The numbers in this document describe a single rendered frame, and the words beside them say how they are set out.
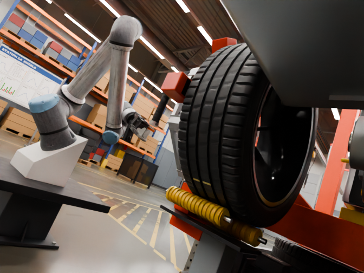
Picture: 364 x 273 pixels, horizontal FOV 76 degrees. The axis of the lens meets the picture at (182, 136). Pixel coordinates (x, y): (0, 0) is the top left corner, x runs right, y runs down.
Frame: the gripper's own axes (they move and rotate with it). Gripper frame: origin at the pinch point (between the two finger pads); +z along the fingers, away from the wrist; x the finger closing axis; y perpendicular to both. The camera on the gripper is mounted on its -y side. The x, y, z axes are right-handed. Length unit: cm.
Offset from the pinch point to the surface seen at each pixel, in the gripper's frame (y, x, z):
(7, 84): -194, 47, -517
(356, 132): 51, -11, 72
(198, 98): 31, -30, 40
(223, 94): 36, -31, 47
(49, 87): -155, 119, -527
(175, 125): 20.0, -22.5, 32.9
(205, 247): -4, -3, 62
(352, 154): 47, -8, 75
